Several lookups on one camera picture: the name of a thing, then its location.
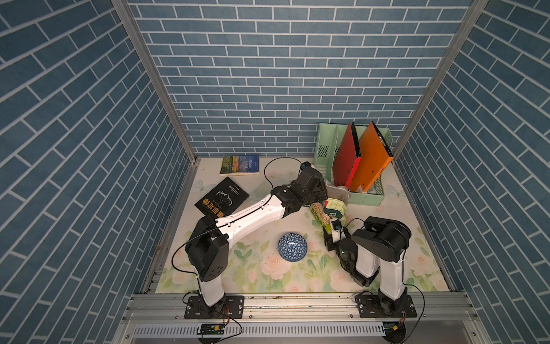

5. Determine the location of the green oats bag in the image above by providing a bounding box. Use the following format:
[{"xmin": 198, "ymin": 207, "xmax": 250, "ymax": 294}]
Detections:
[{"xmin": 310, "ymin": 198, "xmax": 348, "ymax": 226}]

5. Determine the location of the blue patterned ceramic bowl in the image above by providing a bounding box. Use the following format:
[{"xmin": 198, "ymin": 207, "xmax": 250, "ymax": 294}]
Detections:
[{"xmin": 277, "ymin": 232, "xmax": 308, "ymax": 262}]

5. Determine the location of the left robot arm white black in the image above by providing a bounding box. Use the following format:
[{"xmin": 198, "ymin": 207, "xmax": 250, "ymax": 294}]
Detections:
[{"xmin": 182, "ymin": 162, "xmax": 328, "ymax": 319}]

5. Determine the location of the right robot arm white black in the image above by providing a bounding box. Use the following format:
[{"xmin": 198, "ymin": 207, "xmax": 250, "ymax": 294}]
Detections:
[{"xmin": 322, "ymin": 216, "xmax": 417, "ymax": 321}]

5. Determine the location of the red folder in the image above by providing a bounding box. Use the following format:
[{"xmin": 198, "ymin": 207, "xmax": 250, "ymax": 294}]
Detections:
[{"xmin": 332, "ymin": 121, "xmax": 362, "ymax": 189}]

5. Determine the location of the mint green file rack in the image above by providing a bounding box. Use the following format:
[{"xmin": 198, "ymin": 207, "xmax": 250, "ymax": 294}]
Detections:
[{"xmin": 314, "ymin": 123, "xmax": 392, "ymax": 206}]

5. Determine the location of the floral table mat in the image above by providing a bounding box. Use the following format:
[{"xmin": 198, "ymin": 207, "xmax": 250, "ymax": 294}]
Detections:
[{"xmin": 153, "ymin": 158, "xmax": 449, "ymax": 294}]

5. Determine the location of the orange folder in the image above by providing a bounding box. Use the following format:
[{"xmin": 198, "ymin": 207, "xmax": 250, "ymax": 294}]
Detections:
[{"xmin": 350, "ymin": 122, "xmax": 393, "ymax": 193}]

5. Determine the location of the blue landscape book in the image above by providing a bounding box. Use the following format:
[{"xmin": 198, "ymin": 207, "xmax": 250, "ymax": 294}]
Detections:
[{"xmin": 220, "ymin": 155, "xmax": 260, "ymax": 176}]

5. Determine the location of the black book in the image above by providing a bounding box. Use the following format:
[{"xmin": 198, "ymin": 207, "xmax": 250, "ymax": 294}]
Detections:
[{"xmin": 195, "ymin": 177, "xmax": 249, "ymax": 220}]

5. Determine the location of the small black controller board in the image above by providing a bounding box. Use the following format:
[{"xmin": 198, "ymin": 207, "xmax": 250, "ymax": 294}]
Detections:
[{"xmin": 198, "ymin": 324, "xmax": 225, "ymax": 337}]

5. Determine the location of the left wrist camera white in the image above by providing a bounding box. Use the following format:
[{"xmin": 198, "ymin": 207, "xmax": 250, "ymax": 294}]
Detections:
[{"xmin": 300, "ymin": 161, "xmax": 313, "ymax": 171}]

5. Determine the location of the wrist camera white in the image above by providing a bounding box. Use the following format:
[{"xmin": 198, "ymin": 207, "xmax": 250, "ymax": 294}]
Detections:
[
  {"xmin": 300, "ymin": 161, "xmax": 313, "ymax": 171},
  {"xmin": 331, "ymin": 218, "xmax": 349, "ymax": 243}
]

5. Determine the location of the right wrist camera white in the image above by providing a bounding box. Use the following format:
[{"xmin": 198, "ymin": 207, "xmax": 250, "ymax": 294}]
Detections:
[{"xmin": 331, "ymin": 218, "xmax": 349, "ymax": 243}]

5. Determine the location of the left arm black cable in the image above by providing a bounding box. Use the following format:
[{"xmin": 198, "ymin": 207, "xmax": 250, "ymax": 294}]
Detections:
[{"xmin": 170, "ymin": 156, "xmax": 304, "ymax": 277}]

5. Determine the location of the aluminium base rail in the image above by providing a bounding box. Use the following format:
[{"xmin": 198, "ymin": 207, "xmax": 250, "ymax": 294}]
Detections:
[{"xmin": 113, "ymin": 292, "xmax": 490, "ymax": 343}]

